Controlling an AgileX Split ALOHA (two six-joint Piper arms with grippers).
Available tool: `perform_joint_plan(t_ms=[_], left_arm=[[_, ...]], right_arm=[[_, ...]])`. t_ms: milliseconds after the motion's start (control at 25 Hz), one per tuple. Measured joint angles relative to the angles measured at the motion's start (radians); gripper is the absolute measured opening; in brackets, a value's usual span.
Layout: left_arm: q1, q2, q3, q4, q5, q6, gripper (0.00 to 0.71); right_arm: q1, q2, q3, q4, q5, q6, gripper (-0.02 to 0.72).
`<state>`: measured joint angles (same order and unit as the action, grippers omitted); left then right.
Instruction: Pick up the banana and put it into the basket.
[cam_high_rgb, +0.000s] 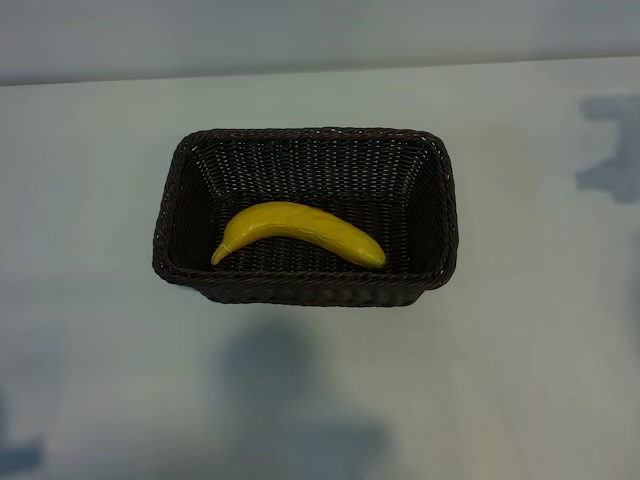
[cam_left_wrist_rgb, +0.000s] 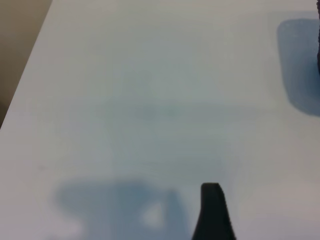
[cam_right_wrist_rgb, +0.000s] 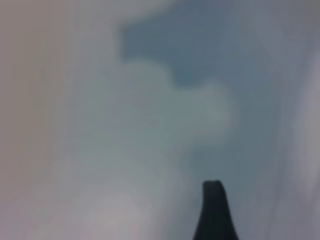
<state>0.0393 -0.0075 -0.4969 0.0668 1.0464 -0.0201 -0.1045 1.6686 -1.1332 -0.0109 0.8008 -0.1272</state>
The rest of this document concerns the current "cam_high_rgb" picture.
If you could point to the dark brown woven basket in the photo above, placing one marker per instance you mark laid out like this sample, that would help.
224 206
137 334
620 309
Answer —
310 170

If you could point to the yellow banana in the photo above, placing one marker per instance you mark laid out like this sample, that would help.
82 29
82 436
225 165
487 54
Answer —
300 220

